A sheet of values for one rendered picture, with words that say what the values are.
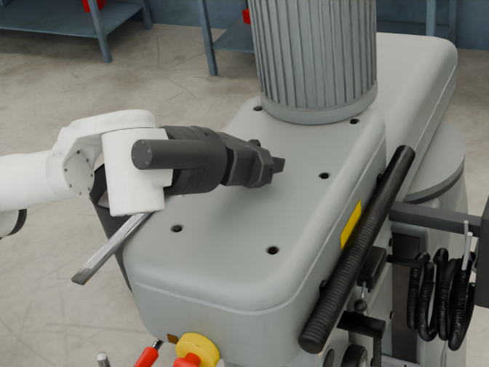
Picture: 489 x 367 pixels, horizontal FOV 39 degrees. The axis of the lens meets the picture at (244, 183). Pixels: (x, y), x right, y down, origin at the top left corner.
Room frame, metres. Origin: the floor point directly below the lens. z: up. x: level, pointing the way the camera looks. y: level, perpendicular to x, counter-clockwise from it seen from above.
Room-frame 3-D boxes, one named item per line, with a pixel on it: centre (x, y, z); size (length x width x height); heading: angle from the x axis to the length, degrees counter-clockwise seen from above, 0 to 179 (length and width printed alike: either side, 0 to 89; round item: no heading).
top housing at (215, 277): (0.84, -0.03, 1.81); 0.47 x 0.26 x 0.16; 148
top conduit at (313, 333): (0.78, -0.16, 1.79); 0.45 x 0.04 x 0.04; 148
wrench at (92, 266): (0.77, 0.16, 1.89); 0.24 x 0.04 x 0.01; 146
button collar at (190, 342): (0.63, 0.10, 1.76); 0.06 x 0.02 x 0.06; 58
